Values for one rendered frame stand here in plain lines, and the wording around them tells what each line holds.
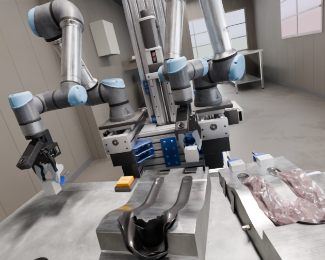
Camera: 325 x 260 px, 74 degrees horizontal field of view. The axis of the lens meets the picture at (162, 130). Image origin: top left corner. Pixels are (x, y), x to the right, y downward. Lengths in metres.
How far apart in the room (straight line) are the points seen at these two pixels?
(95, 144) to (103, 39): 2.25
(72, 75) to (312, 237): 0.87
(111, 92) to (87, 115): 2.37
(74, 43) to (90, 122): 2.66
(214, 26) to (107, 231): 0.85
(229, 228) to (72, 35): 0.90
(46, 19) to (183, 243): 0.99
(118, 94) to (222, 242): 0.86
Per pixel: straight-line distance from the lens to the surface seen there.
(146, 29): 1.25
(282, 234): 0.57
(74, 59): 0.96
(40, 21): 1.15
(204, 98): 1.14
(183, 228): 0.55
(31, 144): 0.94
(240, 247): 0.68
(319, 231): 0.59
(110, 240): 0.64
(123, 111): 1.22
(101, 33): 4.91
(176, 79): 0.79
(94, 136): 3.64
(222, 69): 1.06
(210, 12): 1.02
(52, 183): 0.96
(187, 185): 0.78
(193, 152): 0.86
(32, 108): 0.91
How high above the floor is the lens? 1.30
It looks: 17 degrees down
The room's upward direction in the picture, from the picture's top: 13 degrees counter-clockwise
